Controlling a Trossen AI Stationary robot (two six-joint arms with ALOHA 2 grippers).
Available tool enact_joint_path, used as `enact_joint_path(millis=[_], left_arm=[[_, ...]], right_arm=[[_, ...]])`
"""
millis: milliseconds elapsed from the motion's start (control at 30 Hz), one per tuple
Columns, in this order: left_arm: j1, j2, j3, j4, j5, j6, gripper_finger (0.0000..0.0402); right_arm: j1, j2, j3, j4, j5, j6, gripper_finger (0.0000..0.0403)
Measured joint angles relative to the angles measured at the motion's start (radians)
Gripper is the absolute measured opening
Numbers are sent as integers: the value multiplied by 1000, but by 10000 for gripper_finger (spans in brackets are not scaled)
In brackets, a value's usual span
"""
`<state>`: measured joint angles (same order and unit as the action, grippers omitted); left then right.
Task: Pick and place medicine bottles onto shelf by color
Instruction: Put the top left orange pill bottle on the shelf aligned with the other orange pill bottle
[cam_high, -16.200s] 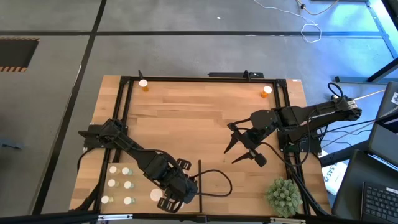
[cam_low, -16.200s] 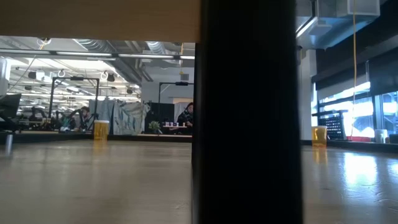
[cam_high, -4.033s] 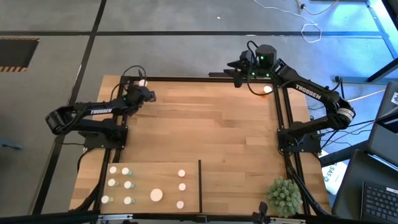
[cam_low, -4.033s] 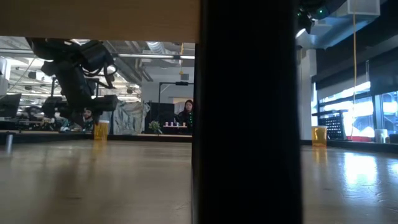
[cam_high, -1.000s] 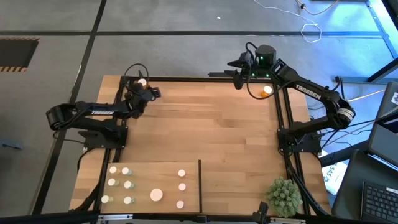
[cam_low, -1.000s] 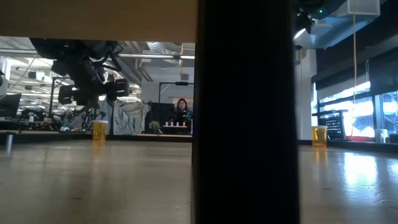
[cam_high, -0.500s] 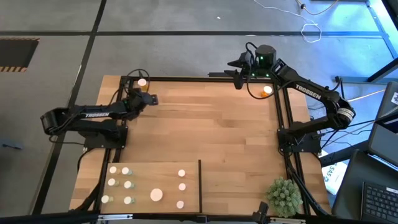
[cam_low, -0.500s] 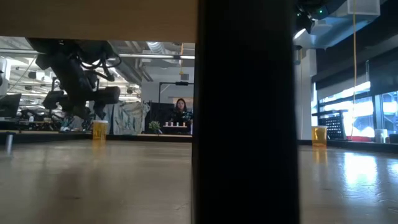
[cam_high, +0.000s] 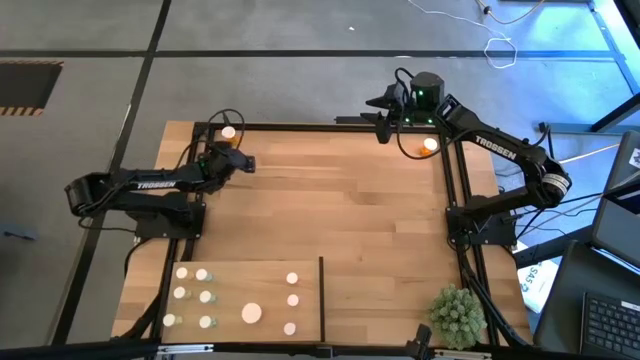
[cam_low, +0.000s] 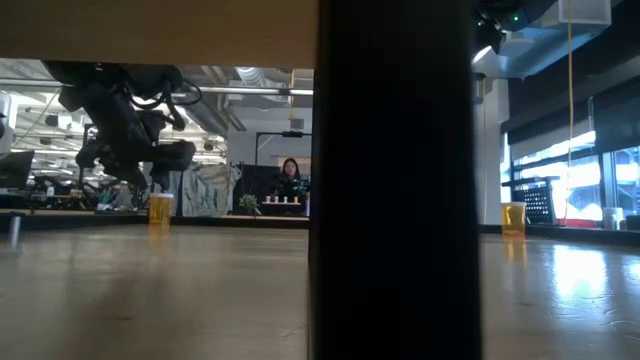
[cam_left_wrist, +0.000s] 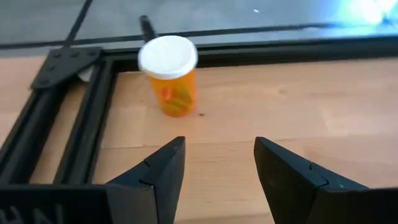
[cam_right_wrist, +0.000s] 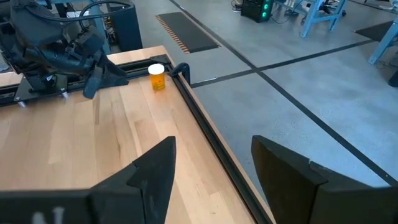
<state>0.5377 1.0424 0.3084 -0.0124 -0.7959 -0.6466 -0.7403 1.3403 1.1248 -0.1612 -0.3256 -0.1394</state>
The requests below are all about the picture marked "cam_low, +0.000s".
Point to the grey hanging cover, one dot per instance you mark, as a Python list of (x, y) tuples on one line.
[(210, 190)]

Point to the black aluminium table frame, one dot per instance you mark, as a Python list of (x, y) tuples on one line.
[(575, 233)]

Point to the person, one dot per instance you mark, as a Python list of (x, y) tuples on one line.
[(122, 197), (290, 182)]

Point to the small grey metal post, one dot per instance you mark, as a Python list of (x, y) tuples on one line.
[(15, 230)]

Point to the black container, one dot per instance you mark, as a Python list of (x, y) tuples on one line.
[(634, 223)]

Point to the small background potted plant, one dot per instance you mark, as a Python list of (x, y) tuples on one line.
[(248, 202)]

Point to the black background gantry frame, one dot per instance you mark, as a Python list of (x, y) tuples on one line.
[(82, 177), (257, 150)]

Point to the white cup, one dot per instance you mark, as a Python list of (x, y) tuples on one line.
[(612, 219)]

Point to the wooden shelf board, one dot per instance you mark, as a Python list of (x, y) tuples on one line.
[(150, 30)]

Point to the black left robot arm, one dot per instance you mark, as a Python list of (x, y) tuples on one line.
[(110, 85)]

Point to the wooden tray with bottles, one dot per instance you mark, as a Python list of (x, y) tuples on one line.
[(282, 201)]

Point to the black computer monitor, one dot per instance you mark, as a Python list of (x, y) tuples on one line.
[(15, 170)]

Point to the red flat box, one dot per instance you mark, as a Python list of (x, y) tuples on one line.
[(577, 223)]

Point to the black perforated crate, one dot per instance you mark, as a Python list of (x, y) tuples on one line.
[(540, 205)]

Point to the black partition panel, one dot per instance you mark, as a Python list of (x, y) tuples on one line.
[(255, 182)]

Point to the grey wall vent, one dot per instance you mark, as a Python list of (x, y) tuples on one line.
[(296, 123)]

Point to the black background robot arm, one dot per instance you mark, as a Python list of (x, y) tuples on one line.
[(90, 192)]

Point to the black shelf divider panel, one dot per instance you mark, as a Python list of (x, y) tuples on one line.
[(395, 180)]

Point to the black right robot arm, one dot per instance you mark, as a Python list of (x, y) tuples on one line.
[(530, 10)]

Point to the long ceiling light strip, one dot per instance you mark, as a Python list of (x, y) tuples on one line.
[(250, 91)]

